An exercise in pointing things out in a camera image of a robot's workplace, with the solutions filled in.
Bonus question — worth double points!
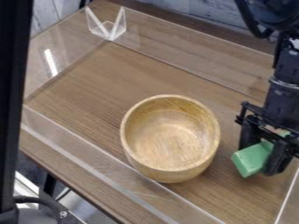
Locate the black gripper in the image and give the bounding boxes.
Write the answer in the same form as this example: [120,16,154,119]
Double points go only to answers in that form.
[235,78,299,176]

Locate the green rectangular block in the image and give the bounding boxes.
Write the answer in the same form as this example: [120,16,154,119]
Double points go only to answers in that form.
[231,132,295,178]

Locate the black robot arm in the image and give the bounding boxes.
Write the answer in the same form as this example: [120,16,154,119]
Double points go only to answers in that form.
[231,0,299,178]

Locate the brown wooden bowl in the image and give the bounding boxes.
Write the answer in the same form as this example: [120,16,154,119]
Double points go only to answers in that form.
[120,94,220,183]

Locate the clear acrylic tray walls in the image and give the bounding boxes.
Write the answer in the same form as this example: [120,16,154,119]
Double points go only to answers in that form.
[20,3,299,224]

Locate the black table leg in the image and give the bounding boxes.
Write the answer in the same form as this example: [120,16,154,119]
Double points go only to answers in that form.
[42,174,57,196]

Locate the grey metal bracket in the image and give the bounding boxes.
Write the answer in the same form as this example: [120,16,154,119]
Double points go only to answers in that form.
[38,199,86,224]

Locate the black cable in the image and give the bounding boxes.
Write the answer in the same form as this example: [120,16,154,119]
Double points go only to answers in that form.
[13,195,68,224]

